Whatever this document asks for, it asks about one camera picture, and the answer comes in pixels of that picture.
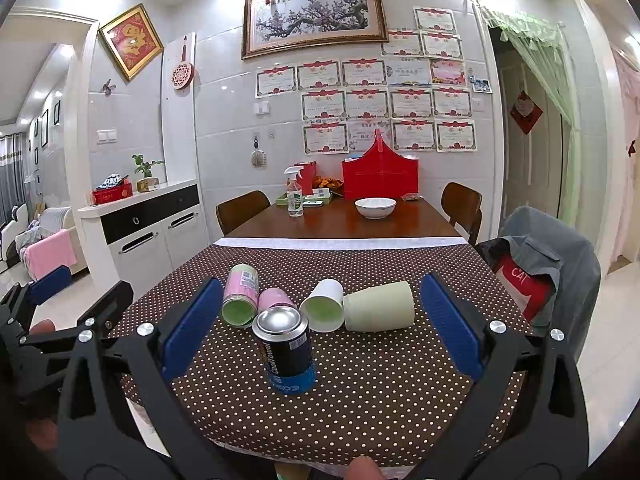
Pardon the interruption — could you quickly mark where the dark blue cup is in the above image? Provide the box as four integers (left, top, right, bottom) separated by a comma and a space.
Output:
252, 306, 316, 394

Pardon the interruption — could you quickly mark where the pink green labelled cup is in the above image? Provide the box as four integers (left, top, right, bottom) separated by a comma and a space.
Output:
220, 263, 259, 327

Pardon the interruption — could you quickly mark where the large pale green cup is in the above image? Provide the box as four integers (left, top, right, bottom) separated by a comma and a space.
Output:
343, 281, 414, 333

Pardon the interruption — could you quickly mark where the white paper cup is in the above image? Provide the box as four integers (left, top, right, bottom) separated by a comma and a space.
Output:
299, 278, 344, 334

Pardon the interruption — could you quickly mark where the left hand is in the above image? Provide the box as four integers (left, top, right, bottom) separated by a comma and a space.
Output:
29, 318, 56, 336

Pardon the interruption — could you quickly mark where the right hand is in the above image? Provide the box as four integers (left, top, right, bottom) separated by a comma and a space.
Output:
344, 455, 385, 480

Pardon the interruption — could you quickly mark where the pink towel on sofa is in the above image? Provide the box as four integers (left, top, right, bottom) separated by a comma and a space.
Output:
23, 229, 77, 281

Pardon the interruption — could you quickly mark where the white sideboard cabinet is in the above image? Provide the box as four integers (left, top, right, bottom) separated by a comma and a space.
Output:
74, 180, 209, 299

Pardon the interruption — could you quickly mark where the red cat bag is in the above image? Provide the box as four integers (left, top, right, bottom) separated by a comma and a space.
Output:
495, 254, 554, 322

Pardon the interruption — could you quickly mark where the red box on sideboard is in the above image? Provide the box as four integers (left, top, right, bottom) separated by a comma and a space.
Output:
92, 174, 132, 205

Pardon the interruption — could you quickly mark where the small potted plant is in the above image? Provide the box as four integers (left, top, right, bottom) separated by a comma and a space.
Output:
132, 154, 164, 193

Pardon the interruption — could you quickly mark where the left brown chair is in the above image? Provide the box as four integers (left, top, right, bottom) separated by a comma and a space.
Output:
216, 191, 270, 235

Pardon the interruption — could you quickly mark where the brown chair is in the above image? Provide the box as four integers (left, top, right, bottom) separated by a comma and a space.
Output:
440, 182, 483, 245
216, 191, 270, 235

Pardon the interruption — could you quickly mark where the grey jacket on chair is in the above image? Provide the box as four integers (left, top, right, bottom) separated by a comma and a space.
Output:
475, 206, 601, 360

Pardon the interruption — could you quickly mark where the right brown chair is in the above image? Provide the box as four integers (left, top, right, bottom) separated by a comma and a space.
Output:
440, 182, 483, 245

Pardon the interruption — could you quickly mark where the clear spray bottle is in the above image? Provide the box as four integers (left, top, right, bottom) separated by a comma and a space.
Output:
284, 166, 304, 218

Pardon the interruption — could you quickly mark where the red envelope box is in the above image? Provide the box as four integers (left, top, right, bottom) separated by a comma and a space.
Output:
295, 162, 317, 196

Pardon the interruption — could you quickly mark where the white bowl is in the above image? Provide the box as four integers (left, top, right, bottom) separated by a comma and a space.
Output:
355, 197, 396, 220

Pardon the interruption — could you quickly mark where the green tray with boxes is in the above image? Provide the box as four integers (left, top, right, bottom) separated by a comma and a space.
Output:
276, 188, 332, 208

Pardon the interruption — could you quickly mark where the red gift bag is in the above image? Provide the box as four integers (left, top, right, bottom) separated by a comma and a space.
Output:
342, 130, 419, 200

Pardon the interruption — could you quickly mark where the gold framed red picture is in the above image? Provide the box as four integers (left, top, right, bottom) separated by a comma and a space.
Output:
99, 3, 164, 81

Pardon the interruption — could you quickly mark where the red door decoration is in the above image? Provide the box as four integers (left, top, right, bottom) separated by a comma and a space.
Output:
510, 91, 544, 136

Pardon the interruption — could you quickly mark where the plum blossom painting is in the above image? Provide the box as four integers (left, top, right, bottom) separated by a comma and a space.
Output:
242, 0, 390, 60

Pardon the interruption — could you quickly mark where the round red wall ornament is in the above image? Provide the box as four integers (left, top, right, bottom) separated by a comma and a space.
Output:
170, 37, 194, 91

